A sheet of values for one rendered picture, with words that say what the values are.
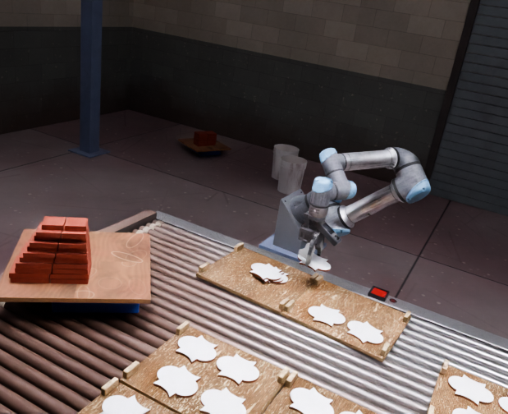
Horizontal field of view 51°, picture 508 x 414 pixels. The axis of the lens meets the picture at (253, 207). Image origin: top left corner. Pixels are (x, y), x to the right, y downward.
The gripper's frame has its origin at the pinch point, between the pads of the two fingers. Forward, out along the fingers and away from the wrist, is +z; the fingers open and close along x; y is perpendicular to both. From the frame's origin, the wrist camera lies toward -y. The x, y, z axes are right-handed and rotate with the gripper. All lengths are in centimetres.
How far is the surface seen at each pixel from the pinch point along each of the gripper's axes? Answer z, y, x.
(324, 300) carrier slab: 12.5, -9.5, 5.0
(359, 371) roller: 15, -37, 34
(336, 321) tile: 11.8, -20.0, 16.7
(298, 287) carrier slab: 12.2, 3.0, 4.3
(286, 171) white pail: 76, 172, -310
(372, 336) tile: 12.1, -34.3, 15.9
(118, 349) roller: 14, 31, 79
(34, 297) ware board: 1, 58, 90
